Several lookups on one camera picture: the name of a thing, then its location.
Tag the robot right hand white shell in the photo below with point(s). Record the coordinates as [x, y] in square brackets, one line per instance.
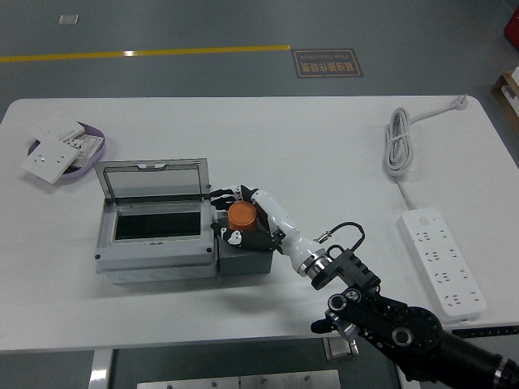
[280, 221]

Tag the orange cylinder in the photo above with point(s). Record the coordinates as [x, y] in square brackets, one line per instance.
[242, 215]

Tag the grey enclosure box clear lid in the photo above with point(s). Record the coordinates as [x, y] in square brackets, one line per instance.
[154, 259]

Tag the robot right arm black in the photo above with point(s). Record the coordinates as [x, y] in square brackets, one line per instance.
[405, 324]

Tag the grey cube with round hole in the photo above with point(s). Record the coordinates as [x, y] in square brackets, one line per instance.
[243, 263]

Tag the red box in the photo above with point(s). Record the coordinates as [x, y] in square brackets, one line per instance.
[513, 24]

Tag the brown floor sign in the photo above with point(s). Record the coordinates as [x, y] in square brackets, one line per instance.
[327, 62]

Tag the white power strip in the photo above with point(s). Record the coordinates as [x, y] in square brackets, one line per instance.
[442, 263]

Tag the purple tray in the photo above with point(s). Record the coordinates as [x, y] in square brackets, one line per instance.
[97, 132]

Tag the white multi-socket panel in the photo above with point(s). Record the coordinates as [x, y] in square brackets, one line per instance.
[87, 148]

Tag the white table leg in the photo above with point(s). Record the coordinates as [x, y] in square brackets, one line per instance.
[100, 370]

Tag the wooden crate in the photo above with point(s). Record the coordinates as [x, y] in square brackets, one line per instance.
[509, 76]

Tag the small silver floor plate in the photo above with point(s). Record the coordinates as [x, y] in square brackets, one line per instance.
[68, 19]

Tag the silver metal bracket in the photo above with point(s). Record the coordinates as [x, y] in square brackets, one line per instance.
[338, 350]

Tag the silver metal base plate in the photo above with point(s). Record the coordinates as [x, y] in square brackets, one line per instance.
[239, 381]

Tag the black table frame rail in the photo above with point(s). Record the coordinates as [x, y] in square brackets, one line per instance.
[486, 331]

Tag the white wall socket panel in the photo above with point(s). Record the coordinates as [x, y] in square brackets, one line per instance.
[48, 160]

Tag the white wall switch panel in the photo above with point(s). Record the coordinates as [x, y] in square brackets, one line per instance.
[57, 126]

